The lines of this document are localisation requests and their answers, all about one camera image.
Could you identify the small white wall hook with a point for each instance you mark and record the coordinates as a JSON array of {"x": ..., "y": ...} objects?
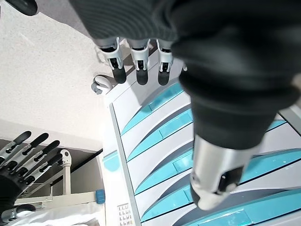
[{"x": 101, "y": 81}]

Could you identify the white medical drawer cart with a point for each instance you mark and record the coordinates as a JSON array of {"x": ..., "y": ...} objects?
[{"x": 117, "y": 141}]

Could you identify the blue fronted cart drawer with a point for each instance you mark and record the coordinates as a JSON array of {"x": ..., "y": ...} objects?
[
  {"x": 183, "y": 163},
  {"x": 162, "y": 101},
  {"x": 155, "y": 209},
  {"x": 176, "y": 124},
  {"x": 223, "y": 216}
]

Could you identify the white grid chart sticker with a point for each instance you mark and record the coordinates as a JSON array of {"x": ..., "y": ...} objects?
[{"x": 123, "y": 214}]

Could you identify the light blue cart bin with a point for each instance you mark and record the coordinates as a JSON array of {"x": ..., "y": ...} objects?
[{"x": 110, "y": 163}]

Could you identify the white bed frame with caster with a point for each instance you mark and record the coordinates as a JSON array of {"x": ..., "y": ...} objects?
[{"x": 67, "y": 174}]

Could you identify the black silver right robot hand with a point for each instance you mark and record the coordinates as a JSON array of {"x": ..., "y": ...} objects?
[{"x": 9, "y": 188}]

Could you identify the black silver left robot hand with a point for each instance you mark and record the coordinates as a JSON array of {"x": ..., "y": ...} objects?
[{"x": 235, "y": 70}]

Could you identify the white bed sheet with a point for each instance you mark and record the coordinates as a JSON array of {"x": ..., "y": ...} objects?
[{"x": 58, "y": 215}]

